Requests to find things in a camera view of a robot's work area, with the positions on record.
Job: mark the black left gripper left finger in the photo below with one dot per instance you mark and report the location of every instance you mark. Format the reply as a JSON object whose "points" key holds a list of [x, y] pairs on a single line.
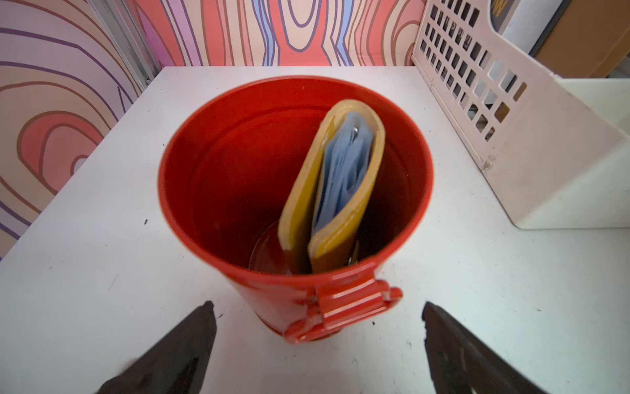
{"points": [[175, 364]]}

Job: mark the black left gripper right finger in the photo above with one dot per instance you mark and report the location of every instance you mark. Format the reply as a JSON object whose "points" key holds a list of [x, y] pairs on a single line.
{"points": [[461, 363]]}

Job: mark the red metal bucket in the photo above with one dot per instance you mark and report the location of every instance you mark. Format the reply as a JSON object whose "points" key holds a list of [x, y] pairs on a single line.
{"points": [[227, 173]]}

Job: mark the yellow wallet with blue papers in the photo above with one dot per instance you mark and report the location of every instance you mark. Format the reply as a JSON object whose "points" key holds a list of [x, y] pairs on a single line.
{"points": [[318, 228]]}

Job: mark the white plastic file organizer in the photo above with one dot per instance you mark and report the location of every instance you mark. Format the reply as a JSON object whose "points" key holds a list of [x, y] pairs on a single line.
{"points": [[554, 150]]}

